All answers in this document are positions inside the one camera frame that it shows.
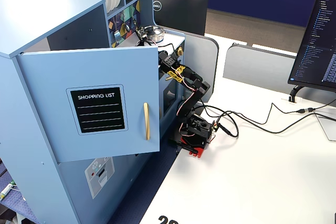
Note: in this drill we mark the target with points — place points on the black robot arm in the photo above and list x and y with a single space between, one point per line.
197 127

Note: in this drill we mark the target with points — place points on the blue shopping list cabinet door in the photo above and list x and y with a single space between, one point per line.
52 77

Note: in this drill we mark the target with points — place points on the gold stove knob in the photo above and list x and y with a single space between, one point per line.
180 51

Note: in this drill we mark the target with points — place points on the steel pot with lid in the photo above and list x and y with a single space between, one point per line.
155 33

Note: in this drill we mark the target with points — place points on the gray desk divider panel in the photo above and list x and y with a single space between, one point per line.
257 69
199 58

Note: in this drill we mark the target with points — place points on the small metal spoon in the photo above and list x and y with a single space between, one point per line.
134 20

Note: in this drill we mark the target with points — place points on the metal ladle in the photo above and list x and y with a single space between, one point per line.
127 27

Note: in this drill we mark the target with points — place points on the black Dell monitor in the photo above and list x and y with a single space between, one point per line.
183 14

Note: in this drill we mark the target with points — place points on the metal slotted spatula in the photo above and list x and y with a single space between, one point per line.
117 36

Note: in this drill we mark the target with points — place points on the red table clamp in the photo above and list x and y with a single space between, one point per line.
198 153

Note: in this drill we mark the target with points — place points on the blue toy kitchen unit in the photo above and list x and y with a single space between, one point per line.
39 16

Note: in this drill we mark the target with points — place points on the blue ice dispenser door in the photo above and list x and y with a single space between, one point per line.
99 179

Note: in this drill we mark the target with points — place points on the monitor showing code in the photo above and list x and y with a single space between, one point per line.
320 37

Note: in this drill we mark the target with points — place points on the gray laptop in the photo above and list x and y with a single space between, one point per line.
328 127

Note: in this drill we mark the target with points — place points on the white green marker pen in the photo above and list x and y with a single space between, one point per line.
5 192

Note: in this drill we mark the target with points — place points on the small camera circuit board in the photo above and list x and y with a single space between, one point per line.
141 33

